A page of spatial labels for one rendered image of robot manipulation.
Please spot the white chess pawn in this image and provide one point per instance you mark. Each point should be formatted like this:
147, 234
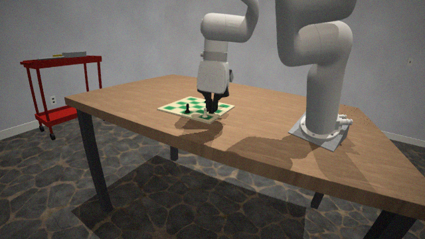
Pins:
205, 114

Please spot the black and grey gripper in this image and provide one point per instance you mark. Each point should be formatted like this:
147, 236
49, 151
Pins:
212, 77

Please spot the green and cream chessboard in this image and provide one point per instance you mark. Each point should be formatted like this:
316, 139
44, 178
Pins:
196, 108

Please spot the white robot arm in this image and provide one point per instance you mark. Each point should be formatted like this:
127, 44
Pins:
308, 31

